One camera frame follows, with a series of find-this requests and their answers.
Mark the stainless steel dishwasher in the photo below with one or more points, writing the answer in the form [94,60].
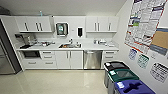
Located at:
[92,60]

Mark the steel kitchen sink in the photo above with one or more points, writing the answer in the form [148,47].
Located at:
[70,46]

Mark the chrome faucet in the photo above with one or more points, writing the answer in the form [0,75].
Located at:
[70,41]

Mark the black soap dispenser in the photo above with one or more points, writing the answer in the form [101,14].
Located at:
[80,32]

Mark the white under-sink cabinet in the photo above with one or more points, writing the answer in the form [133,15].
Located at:
[69,60]

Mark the white drawer stack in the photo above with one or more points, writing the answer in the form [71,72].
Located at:
[48,60]
[109,58]

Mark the steel paper towel dispenser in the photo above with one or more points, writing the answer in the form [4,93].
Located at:
[61,29]

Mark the grey bin black lid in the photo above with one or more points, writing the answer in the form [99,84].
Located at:
[115,65]

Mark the grey bin green lid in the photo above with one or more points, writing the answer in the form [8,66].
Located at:
[123,76]

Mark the black built-in microwave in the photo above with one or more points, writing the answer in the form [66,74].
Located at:
[30,54]

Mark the bottle on cabinet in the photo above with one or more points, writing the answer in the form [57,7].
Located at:
[41,13]

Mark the black coffee machine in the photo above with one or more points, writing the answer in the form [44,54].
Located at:
[25,40]

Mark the stainless steel refrigerator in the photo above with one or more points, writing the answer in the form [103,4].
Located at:
[8,50]

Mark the small blue wall sign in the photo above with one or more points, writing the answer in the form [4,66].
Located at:
[132,54]

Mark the white wall cabinet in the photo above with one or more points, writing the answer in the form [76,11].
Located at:
[33,24]

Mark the small green wall sign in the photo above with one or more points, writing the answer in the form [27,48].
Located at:
[143,61]

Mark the wall notice board posters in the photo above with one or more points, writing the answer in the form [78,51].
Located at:
[146,23]

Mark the small white wall sign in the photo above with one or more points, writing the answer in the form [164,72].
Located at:
[159,72]

